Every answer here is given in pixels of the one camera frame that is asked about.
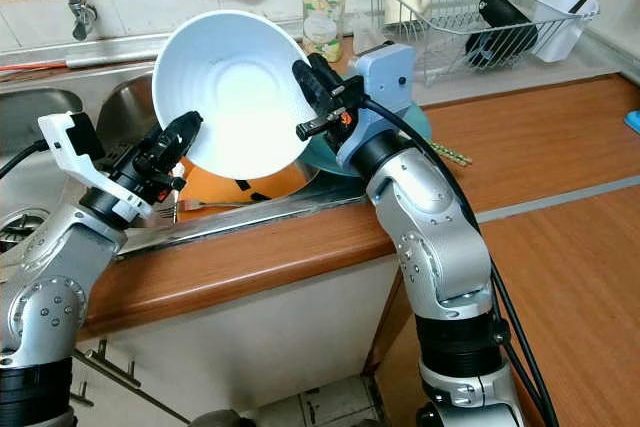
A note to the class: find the brown wooden cabinet door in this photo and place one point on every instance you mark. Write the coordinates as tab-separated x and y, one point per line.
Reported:
395	367

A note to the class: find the clear soap pump bottle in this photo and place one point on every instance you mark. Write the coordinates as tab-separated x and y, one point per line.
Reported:
324	17

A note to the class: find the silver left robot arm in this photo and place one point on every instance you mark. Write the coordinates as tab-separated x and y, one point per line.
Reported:
50	297

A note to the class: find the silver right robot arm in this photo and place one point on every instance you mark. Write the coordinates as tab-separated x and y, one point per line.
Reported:
430	227

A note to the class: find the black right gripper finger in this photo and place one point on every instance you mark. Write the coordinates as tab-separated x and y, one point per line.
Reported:
328	72
312	87

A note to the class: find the sink drain strainer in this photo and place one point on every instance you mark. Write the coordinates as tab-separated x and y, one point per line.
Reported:
22	231

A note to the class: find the white ceramic bowl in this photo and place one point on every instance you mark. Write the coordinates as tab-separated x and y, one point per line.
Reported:
230	97

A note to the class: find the white plastic utensil cup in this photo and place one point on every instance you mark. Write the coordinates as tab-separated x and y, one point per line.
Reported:
560	35

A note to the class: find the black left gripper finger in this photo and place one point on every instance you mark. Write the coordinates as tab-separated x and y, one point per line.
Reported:
180	137
151	147

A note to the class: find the black bottle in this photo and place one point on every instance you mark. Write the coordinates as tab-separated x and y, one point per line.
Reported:
502	17

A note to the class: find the orange plastic plate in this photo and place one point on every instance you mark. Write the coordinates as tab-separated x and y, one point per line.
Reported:
210	183

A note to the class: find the blue object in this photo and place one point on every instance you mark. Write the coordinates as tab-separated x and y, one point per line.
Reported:
633	122

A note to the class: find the black utensil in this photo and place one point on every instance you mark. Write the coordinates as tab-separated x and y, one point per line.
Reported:
248	185

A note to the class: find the stainless steel double sink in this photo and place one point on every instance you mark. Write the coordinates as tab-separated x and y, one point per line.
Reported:
30	117

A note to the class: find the white cabinet front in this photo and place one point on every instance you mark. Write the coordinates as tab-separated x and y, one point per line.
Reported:
260	332

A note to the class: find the grey countertop joint strip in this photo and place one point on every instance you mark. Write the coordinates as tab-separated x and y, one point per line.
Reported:
560	199

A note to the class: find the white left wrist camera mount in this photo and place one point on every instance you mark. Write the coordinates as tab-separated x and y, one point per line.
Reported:
65	145

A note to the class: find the grey drain tray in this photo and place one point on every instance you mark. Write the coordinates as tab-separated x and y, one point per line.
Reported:
580	75

